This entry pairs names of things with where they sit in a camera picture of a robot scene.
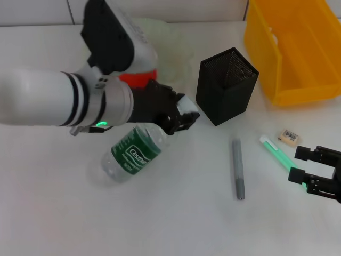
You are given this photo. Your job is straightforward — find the beige eraser with barcode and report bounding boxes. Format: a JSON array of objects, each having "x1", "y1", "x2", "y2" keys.
[{"x1": 276, "y1": 128, "x2": 301, "y2": 146}]

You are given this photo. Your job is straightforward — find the yellow plastic bin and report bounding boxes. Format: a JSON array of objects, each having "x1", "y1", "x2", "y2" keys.
[{"x1": 243, "y1": 0, "x2": 341, "y2": 106}]

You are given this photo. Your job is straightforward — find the clear green-label water bottle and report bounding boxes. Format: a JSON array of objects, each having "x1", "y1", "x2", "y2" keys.
[{"x1": 101, "y1": 97, "x2": 199, "y2": 185}]

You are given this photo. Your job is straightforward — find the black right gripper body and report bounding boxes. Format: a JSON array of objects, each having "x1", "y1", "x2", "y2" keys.
[{"x1": 331, "y1": 159, "x2": 341, "y2": 185}]

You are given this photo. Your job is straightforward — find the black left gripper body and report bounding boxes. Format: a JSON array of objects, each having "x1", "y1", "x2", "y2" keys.
[{"x1": 130, "y1": 79, "x2": 181, "y2": 125}]

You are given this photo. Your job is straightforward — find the red-orange toy orange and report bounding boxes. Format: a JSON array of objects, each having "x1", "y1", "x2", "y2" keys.
[{"x1": 118, "y1": 68, "x2": 158, "y2": 89}]

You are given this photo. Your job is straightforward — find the pale green glass bowl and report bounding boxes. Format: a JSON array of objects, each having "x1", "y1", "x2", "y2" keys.
[{"x1": 127, "y1": 17, "x2": 197, "y2": 83}]

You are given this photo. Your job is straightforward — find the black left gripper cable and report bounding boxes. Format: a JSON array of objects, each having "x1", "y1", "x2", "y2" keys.
[{"x1": 79, "y1": 124, "x2": 112, "y2": 134}]

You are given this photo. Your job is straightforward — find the black mesh pen holder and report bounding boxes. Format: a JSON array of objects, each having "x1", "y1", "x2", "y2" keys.
[{"x1": 195, "y1": 47, "x2": 260, "y2": 126}]

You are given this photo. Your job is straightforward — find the grey pen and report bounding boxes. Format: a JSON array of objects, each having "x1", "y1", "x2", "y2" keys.
[{"x1": 231, "y1": 138, "x2": 246, "y2": 201}]

